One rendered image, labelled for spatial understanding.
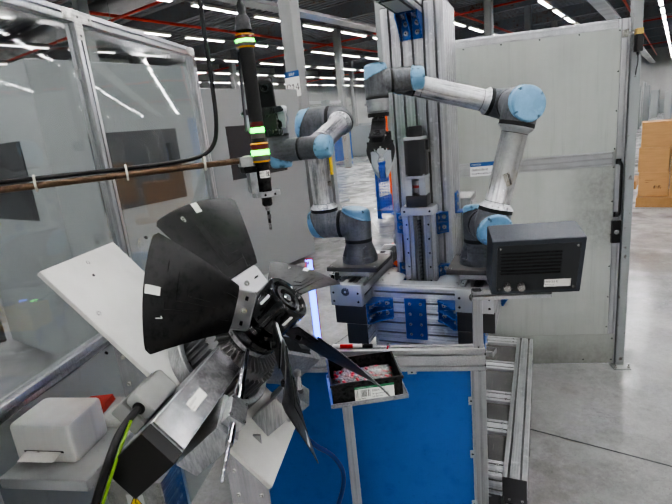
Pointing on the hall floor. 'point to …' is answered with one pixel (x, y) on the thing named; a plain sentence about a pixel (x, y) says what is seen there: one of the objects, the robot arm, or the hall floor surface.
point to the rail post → (481, 436)
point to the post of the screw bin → (352, 454)
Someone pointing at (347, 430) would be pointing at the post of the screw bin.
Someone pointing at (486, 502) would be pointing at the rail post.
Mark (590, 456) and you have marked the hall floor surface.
